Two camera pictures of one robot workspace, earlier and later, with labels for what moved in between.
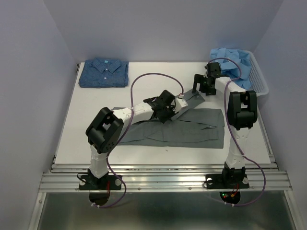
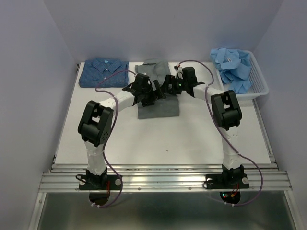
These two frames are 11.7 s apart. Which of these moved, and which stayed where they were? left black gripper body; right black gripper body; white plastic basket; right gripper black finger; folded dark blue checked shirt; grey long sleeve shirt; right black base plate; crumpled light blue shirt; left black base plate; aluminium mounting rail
Moved: left black gripper body; right black gripper body; grey long sleeve shirt; right gripper black finger
Stayed: white plastic basket; crumpled light blue shirt; left black base plate; folded dark blue checked shirt; right black base plate; aluminium mounting rail
